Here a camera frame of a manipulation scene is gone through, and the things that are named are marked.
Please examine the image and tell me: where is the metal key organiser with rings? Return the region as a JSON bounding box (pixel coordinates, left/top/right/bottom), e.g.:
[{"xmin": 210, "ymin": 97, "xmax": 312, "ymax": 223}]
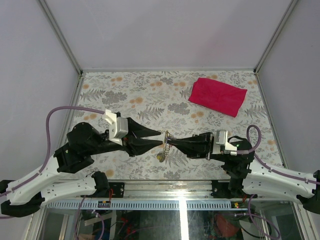
[{"xmin": 156, "ymin": 130, "xmax": 172, "ymax": 163}]

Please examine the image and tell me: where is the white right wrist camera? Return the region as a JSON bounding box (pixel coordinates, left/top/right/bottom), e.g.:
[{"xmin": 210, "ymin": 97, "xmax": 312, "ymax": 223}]
[{"xmin": 212, "ymin": 130, "xmax": 237, "ymax": 156}]

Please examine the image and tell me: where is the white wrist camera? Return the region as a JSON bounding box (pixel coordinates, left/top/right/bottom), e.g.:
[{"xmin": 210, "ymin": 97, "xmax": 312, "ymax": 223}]
[
  {"xmin": 212, "ymin": 130, "xmax": 237, "ymax": 156},
  {"xmin": 103, "ymin": 109, "xmax": 129, "ymax": 146}
]

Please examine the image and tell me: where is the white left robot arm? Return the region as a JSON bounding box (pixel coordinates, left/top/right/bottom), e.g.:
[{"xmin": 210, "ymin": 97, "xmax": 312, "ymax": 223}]
[{"xmin": 0, "ymin": 117, "xmax": 162, "ymax": 218}]

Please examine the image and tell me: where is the pink folded cloth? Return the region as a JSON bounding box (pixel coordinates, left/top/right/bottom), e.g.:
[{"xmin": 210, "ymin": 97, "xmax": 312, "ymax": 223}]
[{"xmin": 188, "ymin": 77, "xmax": 248, "ymax": 118}]

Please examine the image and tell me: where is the white slotted cable duct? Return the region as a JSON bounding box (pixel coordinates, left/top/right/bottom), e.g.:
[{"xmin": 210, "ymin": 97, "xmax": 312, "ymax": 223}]
[{"xmin": 46, "ymin": 199, "xmax": 247, "ymax": 211}]

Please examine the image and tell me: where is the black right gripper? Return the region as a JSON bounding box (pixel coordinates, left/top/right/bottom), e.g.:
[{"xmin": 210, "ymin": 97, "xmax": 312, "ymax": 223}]
[{"xmin": 167, "ymin": 131, "xmax": 231, "ymax": 163}]

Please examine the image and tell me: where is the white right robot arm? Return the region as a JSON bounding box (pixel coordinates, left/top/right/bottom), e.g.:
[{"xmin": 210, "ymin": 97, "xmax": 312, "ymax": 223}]
[{"xmin": 164, "ymin": 130, "xmax": 320, "ymax": 214}]

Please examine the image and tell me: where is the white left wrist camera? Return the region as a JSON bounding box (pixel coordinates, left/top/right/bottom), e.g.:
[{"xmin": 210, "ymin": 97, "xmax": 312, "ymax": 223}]
[{"xmin": 103, "ymin": 109, "xmax": 129, "ymax": 146}]

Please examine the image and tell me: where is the aluminium mounting rail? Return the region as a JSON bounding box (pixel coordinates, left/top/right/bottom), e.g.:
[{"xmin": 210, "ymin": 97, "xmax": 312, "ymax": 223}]
[{"xmin": 37, "ymin": 179, "xmax": 306, "ymax": 200}]

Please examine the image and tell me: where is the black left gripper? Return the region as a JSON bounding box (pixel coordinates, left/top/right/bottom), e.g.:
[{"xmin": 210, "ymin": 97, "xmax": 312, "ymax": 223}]
[{"xmin": 89, "ymin": 118, "xmax": 165, "ymax": 158}]

